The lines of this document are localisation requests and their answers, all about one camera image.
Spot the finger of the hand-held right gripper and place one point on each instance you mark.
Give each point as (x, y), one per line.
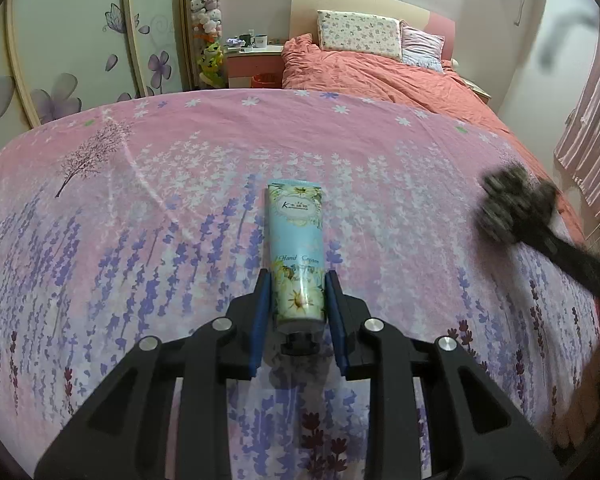
(575, 265)

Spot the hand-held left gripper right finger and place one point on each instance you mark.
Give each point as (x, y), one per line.
(336, 322)

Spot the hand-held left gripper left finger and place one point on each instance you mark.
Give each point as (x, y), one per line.
(260, 322)

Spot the light blue hand cream tube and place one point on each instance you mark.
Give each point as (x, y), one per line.
(295, 240)

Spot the dark floral scrunchie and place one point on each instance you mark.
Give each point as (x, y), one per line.
(510, 202)

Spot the person's right hand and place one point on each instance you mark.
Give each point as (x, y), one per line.
(580, 405)

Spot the pink striped curtain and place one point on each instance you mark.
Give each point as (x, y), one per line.
(597, 125)

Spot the pink lavender printed bedsheet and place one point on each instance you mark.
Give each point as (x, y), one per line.
(130, 240)

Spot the light wooden bedside table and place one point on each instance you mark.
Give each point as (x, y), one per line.
(477, 92)

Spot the orange quilt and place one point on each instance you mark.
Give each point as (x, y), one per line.
(380, 77)

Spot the pink nightstand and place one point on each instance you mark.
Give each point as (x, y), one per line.
(240, 67)

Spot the pink striped pillow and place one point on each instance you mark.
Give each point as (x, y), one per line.
(422, 47)

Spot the white mug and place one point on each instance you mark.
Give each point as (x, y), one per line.
(261, 41)

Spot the dark green mug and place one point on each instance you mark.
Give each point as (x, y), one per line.
(245, 41)

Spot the white floral pillow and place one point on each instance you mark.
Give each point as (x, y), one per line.
(357, 32)

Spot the clear column of plush toys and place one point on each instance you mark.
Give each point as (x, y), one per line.
(207, 20)

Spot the flower printed wardrobe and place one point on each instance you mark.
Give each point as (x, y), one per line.
(70, 35)

